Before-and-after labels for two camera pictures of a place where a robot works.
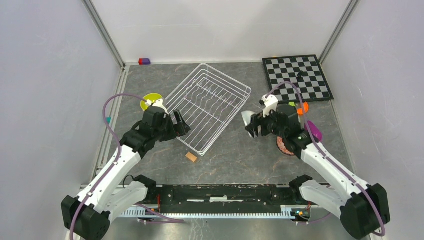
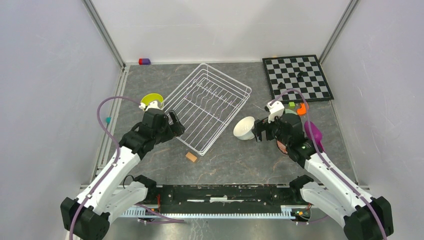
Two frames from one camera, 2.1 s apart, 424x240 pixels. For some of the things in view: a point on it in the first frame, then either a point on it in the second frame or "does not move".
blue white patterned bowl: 283,147 does not move
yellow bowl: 152,97 does not move
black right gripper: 256,121 does not move
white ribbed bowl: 246,115 → 243,128
